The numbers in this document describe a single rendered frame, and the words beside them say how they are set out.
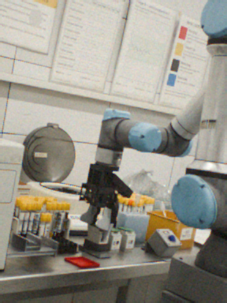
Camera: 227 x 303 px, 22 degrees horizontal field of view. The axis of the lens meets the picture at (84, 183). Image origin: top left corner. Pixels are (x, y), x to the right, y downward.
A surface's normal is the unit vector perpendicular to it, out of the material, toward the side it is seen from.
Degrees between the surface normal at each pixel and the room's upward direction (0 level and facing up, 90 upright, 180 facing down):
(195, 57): 94
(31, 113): 90
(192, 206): 96
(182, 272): 90
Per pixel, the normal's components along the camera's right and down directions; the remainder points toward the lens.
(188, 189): -0.79, 0.04
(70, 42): 0.66, 0.29
